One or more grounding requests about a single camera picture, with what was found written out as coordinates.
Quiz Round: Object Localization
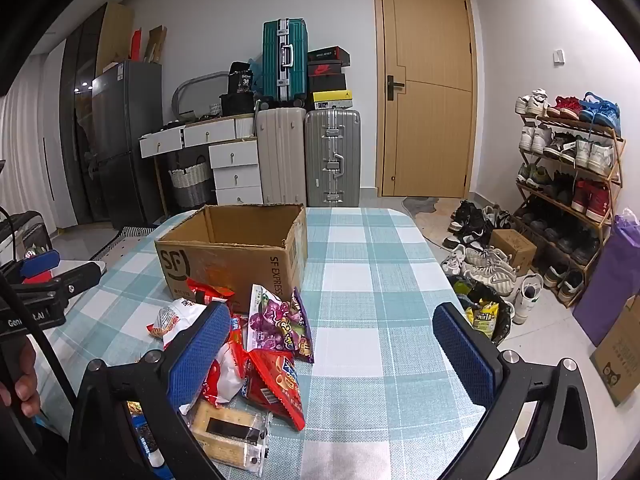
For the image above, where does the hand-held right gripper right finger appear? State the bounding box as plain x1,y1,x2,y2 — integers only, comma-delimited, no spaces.
432,302,596,480

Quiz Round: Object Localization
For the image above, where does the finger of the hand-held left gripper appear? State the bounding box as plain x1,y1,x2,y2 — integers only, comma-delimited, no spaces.
12,261,107,307
0,249,61,288

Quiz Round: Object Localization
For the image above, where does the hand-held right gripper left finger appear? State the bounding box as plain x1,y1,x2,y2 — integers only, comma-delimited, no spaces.
67,301,233,480

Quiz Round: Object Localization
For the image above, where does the white red snack bag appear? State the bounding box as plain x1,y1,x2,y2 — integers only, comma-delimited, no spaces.
146,297,211,351

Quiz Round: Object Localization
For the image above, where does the purple gummy candy bag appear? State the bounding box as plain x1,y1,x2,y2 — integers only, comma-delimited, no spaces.
245,284,301,356

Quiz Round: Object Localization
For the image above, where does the red cookie packet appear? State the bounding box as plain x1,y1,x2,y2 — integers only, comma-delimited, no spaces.
242,350,306,431

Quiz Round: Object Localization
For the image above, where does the dark purple snack packet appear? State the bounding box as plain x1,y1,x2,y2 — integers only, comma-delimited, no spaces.
291,287,315,363

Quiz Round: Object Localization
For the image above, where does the person's left hand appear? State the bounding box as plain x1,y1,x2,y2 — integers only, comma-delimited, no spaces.
0,340,41,415

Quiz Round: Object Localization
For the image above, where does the red white snack packet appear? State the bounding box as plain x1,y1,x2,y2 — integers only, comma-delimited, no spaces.
180,330,247,416

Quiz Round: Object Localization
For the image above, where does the yellow snack bag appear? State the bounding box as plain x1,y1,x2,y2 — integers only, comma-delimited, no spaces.
467,300,501,333

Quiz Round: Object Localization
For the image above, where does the black trash bag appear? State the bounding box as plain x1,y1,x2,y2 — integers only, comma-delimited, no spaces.
447,277,513,346

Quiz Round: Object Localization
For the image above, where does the striped floor mat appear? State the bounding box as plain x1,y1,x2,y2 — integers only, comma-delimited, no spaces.
107,224,157,247

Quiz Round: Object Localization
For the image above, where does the clear cracker packet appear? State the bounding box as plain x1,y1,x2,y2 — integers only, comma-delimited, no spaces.
190,400,273,476

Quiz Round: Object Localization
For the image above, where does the blue cookie pack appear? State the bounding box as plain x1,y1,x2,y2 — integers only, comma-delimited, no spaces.
125,400,167,467

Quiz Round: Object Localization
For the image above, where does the pile of loose sneakers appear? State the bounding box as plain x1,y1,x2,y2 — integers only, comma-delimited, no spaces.
440,200,546,326

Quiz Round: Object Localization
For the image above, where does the small brown cardboard box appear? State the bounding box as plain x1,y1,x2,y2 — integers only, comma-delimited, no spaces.
490,229,538,277

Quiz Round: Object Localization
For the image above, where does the dark grey refrigerator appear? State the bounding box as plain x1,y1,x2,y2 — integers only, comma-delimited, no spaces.
90,60,166,231

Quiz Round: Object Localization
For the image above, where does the woven storage basket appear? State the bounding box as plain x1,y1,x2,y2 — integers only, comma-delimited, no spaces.
167,160,213,208

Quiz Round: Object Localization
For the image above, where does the grey door mat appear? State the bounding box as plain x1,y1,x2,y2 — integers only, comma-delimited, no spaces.
402,196,451,226

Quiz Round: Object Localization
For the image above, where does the cat print cardboard box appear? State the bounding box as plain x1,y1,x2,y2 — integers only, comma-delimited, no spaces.
589,295,640,408

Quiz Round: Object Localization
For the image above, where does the dark glossy wardrobe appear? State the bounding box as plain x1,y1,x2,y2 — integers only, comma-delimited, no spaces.
59,2,108,226

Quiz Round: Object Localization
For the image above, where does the purple paper bag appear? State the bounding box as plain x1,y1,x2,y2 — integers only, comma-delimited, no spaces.
572,215,640,348

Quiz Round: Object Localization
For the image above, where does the wooden shoe rack with shoes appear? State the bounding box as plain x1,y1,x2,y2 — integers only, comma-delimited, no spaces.
515,89,623,306

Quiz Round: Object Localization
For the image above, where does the white desk with drawers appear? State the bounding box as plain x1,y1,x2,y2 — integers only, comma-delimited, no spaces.
139,114,263,221

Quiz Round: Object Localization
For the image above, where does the beige suitcase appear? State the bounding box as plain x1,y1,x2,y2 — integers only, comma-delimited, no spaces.
255,106,307,207

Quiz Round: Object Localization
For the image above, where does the wooden door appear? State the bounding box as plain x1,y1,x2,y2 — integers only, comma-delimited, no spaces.
372,0,483,200

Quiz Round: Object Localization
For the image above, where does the flat cardboard sheet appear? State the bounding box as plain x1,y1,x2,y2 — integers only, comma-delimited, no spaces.
97,2,133,73

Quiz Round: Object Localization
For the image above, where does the silver suitcase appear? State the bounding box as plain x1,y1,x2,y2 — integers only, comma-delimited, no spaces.
304,109,362,208

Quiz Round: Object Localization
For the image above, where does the yellow black shoe box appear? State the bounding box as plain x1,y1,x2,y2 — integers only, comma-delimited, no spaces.
310,91,352,111

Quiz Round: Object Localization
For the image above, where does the plain black shoe box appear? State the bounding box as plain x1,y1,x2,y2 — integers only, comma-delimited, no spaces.
307,74,347,95

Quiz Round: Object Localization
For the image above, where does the teal suitcase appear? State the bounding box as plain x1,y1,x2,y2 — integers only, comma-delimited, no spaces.
262,18,308,107

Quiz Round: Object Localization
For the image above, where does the black shoe box red edge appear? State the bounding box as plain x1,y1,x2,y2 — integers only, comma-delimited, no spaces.
307,46,351,67

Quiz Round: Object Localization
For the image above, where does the black cable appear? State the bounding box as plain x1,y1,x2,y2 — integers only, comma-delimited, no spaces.
0,207,80,406

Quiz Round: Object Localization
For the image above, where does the grey curved frame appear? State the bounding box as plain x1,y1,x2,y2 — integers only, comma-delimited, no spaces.
172,72,231,118

